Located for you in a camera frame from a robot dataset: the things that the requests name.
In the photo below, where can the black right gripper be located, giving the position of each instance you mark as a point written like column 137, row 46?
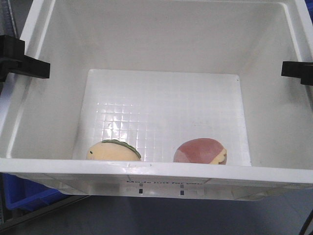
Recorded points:
column 302, row 70

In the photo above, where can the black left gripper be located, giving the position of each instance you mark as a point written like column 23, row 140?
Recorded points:
column 12, row 59

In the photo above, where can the cream plush toy green trim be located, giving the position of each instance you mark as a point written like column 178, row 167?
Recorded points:
column 113, row 150

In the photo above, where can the pink round plush toy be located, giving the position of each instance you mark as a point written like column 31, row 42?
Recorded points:
column 201, row 151

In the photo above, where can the white plastic tote box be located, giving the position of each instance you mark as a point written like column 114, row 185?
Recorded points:
column 156, row 74

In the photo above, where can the blue bin left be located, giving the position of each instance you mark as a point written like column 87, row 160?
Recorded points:
column 27, row 195

